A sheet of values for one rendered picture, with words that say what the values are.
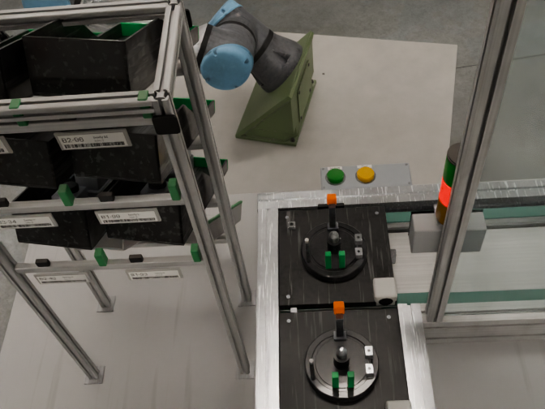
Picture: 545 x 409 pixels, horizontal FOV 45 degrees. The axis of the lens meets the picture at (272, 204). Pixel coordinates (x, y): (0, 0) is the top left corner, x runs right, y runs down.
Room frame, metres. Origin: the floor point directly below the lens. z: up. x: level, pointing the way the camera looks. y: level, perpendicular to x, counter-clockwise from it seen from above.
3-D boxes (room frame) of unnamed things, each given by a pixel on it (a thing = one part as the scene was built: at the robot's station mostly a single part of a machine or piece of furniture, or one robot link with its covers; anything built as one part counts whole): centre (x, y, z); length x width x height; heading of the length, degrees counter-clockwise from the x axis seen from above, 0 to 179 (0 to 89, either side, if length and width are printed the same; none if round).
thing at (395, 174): (0.95, -0.23, 0.93); 0.21 x 0.07 x 0.06; 83
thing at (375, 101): (1.28, -0.07, 0.84); 0.90 x 0.70 x 0.03; 71
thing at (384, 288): (0.63, -0.20, 0.97); 0.05 x 0.05 x 0.04; 83
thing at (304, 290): (0.74, -0.12, 0.96); 0.24 x 0.24 x 0.02; 83
